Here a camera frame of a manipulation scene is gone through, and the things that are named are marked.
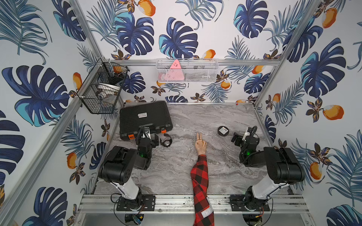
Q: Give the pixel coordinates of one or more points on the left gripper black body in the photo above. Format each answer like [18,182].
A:
[145,141]

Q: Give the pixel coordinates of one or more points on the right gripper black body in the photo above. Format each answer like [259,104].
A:
[239,142]

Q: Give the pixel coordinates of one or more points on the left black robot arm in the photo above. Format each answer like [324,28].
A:
[118,165]

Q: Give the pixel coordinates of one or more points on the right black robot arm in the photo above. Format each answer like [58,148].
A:
[283,169]

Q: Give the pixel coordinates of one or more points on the red black plaid sleeve forearm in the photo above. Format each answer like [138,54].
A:
[204,213]

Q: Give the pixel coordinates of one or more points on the mannequin hand peace sign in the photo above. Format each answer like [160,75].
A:
[200,145]

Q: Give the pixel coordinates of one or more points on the black plastic tool case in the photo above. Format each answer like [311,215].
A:
[154,115]

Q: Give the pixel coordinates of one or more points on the black round puck with label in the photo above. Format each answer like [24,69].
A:
[223,131]

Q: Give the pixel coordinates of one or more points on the pink triangular item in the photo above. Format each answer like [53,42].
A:
[172,74]

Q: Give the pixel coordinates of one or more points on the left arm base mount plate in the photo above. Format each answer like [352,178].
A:
[141,203]

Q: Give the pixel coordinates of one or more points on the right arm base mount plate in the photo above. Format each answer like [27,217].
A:
[248,203]

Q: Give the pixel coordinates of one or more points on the black wire basket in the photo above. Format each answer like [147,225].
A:
[103,87]

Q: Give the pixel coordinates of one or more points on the white wire shelf basket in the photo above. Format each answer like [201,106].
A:
[195,70]

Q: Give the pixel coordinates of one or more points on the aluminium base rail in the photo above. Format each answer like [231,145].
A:
[184,204]

